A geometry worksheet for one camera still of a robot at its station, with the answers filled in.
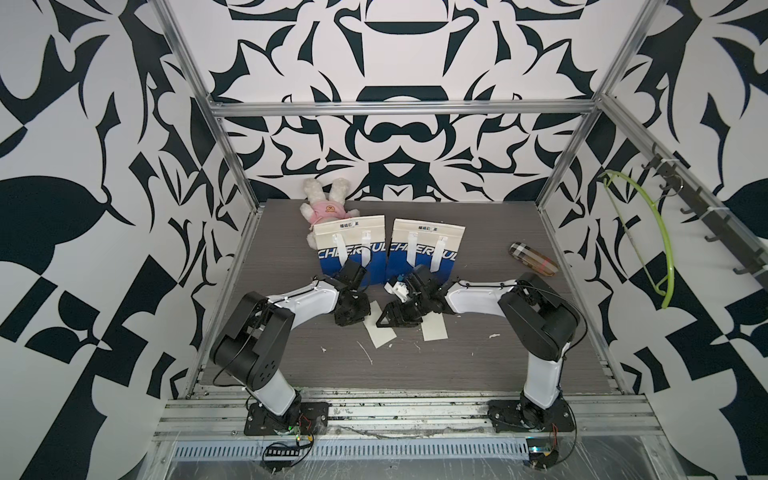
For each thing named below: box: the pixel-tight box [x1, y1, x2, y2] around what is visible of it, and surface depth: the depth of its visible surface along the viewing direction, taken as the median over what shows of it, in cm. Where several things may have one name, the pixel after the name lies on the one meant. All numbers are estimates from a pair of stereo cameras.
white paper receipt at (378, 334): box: [363, 300, 397, 349], surface depth 88 cm
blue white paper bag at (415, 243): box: [386, 218, 466, 284], surface depth 87 cm
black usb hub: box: [265, 445, 301, 457], surface depth 74 cm
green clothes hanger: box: [597, 170, 675, 309], surface depth 73 cm
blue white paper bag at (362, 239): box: [313, 215, 387, 287], surface depth 85 cm
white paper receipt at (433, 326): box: [421, 311, 448, 341], surface depth 91 cm
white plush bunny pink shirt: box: [300, 178, 360, 250], surface depth 113 cm
